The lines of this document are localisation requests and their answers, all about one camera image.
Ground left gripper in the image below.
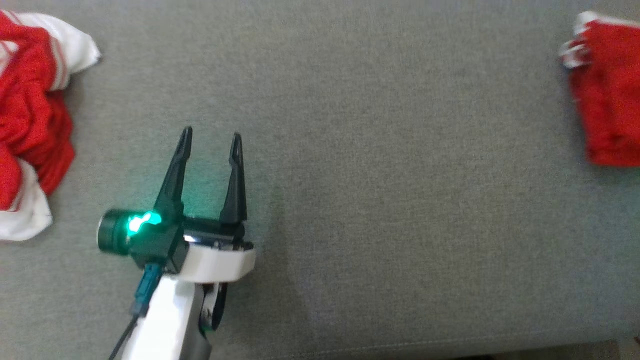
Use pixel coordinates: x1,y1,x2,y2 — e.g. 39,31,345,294
97,125,257,283

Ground red white basketball shorts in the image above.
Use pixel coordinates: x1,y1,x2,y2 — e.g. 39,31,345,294
0,10,102,242

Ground red lettered basketball jersey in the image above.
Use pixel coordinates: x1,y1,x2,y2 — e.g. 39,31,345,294
557,11,640,167

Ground large grey sofa seat cushion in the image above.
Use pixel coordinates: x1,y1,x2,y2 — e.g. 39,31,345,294
0,0,640,360

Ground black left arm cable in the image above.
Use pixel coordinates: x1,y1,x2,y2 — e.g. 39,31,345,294
107,262,165,360

